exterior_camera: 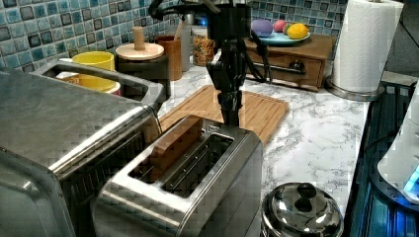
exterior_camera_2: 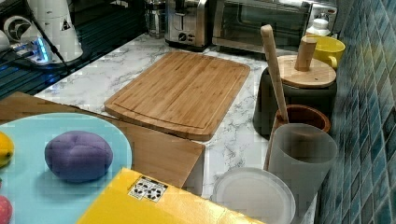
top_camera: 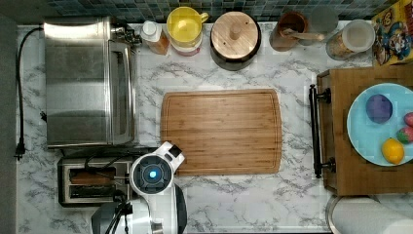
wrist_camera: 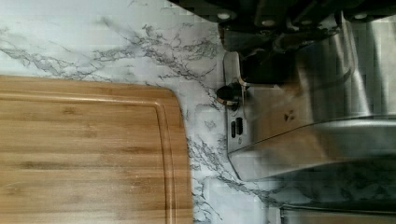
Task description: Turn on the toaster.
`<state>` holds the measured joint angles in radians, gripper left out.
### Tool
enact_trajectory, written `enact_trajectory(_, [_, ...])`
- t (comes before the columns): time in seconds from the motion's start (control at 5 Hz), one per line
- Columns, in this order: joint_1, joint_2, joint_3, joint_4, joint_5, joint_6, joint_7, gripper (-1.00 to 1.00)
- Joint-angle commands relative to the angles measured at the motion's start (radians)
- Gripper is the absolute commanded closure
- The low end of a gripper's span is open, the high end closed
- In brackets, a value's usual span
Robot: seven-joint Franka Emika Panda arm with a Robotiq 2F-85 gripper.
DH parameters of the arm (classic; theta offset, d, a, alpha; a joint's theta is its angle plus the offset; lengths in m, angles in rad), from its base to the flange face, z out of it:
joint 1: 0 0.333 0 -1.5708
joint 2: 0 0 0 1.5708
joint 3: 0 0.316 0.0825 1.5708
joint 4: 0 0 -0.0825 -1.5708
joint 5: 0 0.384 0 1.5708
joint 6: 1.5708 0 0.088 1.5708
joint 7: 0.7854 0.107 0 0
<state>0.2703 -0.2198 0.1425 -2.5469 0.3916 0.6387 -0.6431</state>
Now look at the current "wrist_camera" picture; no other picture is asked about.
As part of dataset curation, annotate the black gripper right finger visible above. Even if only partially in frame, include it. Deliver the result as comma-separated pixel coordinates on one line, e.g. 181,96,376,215
343,0,396,22

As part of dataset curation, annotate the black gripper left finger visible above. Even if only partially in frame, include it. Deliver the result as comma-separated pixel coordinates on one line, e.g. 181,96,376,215
218,24,298,84

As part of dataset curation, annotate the stainless steel slot toaster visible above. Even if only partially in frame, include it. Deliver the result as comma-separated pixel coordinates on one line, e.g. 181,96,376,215
223,17,396,181

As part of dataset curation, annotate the bamboo cutting board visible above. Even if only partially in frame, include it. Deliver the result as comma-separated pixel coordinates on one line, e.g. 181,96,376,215
0,76,192,224

